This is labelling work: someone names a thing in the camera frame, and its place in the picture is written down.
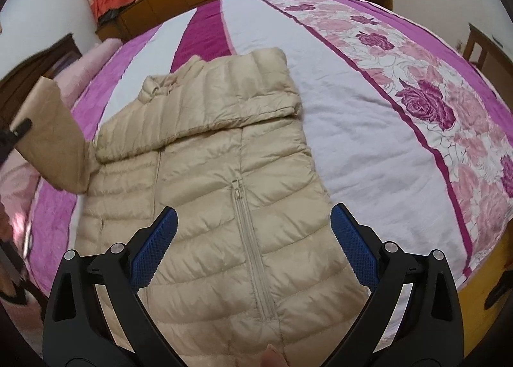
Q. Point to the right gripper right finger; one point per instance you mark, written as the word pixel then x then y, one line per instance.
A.
pixel 413 315

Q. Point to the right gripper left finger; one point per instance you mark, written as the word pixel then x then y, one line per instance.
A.
pixel 76 332

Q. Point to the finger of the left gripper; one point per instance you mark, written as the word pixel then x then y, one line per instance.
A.
pixel 9 138

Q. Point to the beige puffer jacket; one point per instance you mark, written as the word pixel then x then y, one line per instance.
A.
pixel 254 262

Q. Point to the pink rolled blanket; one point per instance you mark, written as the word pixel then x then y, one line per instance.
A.
pixel 45 179

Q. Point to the dark wooden headboard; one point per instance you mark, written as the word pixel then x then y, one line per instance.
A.
pixel 18 83

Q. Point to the wooden chair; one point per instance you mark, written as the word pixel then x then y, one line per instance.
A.
pixel 489 57

